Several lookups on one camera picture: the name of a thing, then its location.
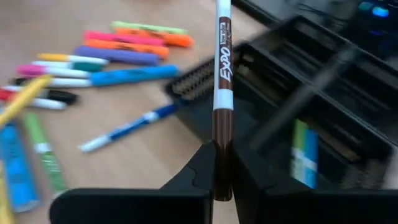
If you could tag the black-cap white marker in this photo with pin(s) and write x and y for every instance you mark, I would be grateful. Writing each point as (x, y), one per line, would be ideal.
(68, 82)
(62, 96)

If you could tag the red-cap white marker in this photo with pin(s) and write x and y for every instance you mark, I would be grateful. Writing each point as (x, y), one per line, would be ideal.
(49, 104)

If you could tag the slim yellow highlighter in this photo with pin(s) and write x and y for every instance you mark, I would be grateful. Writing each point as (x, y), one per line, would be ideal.
(3, 199)
(25, 99)

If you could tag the black plastic mesh basket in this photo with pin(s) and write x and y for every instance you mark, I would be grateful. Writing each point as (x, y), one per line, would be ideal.
(342, 149)
(295, 53)
(273, 93)
(367, 102)

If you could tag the brown Expo marker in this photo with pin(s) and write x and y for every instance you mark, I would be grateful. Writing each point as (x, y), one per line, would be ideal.
(223, 62)

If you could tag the thick pale yellow highlighter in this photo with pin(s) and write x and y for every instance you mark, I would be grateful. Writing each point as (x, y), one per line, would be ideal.
(146, 27)

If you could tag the thick blue highlighter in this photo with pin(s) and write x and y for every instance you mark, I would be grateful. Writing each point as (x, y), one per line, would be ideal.
(133, 75)
(18, 174)

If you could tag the thick purple highlighter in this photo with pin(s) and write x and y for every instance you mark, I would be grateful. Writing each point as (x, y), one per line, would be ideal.
(118, 55)

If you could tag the thick pink highlighter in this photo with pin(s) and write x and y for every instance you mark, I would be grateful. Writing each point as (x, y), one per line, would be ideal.
(124, 38)

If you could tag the yellow-cap white marker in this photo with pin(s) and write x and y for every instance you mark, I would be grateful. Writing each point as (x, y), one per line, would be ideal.
(56, 57)

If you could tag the blue Expo marker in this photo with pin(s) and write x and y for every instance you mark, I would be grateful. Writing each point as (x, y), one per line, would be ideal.
(311, 174)
(130, 126)

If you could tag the green Expo marker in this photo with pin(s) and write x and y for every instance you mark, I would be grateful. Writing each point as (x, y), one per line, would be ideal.
(46, 158)
(298, 137)

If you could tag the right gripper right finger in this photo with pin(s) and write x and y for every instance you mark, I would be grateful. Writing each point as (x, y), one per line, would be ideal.
(311, 208)

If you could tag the pink-cap white marker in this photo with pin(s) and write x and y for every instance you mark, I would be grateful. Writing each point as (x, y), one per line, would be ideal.
(31, 70)

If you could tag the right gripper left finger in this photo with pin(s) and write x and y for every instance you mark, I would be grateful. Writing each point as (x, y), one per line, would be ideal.
(124, 207)

